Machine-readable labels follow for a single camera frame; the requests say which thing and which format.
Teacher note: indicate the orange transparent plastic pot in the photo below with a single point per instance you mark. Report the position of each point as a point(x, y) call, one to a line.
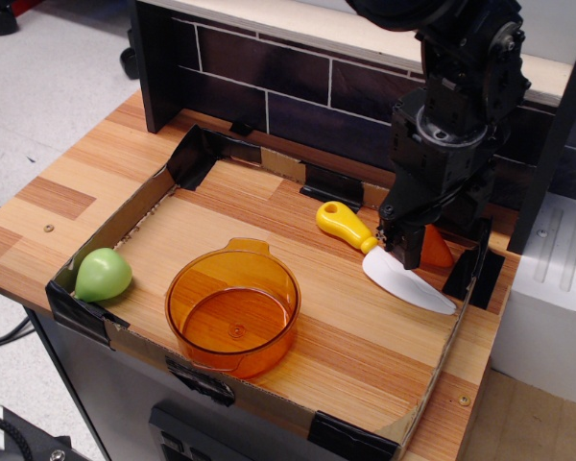
point(235, 310)

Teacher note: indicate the dark brick pattern backsplash panel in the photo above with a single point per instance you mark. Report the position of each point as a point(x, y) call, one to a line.
point(325, 100)

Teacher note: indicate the cardboard fence with black tape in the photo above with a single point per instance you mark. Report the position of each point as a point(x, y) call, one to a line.
point(367, 377)

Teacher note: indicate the orange plastic toy carrot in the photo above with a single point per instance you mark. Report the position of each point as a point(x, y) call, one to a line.
point(434, 250)

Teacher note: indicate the white ribbed sink block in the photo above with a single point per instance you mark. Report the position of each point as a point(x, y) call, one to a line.
point(536, 341)

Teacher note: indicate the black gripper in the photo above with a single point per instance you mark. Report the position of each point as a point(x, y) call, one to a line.
point(435, 179)

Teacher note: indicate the black caster wheel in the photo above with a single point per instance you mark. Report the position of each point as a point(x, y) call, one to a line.
point(128, 59)

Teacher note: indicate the green plastic toy pear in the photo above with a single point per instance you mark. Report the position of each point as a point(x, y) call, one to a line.
point(103, 274)

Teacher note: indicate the yellow handled toy knife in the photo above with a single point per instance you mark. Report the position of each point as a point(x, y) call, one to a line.
point(338, 220)

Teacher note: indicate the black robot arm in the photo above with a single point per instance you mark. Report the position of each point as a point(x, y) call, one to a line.
point(470, 57)

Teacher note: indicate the black vertical post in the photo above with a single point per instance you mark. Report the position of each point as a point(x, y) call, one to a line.
point(546, 168)

